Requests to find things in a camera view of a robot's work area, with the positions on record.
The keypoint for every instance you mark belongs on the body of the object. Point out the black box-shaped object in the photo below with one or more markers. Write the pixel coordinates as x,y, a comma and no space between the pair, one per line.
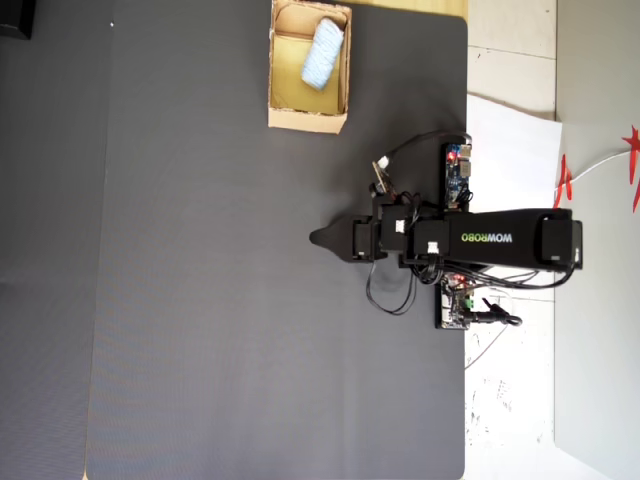
15,17

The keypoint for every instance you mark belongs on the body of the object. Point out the small red paper cutout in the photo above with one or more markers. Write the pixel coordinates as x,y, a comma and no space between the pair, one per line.
565,182

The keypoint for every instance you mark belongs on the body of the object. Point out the open brown cardboard box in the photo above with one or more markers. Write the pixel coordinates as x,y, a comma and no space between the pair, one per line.
305,122

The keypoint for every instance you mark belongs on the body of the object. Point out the bare camera circuit board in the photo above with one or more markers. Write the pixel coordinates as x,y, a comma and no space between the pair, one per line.
382,182

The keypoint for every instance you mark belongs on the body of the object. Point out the gray board sheet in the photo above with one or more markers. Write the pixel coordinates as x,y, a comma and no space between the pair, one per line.
600,325

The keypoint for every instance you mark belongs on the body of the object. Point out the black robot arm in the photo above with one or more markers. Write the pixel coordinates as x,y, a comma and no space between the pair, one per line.
500,250

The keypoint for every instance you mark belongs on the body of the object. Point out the blue controller circuit board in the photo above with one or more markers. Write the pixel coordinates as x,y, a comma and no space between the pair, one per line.
455,180

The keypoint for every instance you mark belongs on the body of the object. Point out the large red paper cutout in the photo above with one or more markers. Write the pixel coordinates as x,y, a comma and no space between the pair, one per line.
636,170

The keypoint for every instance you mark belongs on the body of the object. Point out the light blue yarn block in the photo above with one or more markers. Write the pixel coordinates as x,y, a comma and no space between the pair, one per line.
322,55

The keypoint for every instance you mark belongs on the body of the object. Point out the lower circuit board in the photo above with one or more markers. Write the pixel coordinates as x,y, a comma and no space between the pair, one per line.
452,310

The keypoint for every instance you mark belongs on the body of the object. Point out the white paper sheet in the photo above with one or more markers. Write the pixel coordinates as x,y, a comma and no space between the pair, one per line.
510,400

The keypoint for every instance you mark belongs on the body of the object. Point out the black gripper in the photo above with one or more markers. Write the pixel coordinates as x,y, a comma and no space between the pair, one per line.
392,235

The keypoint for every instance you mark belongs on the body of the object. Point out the large dark gray mat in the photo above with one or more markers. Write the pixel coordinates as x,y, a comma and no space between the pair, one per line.
225,300

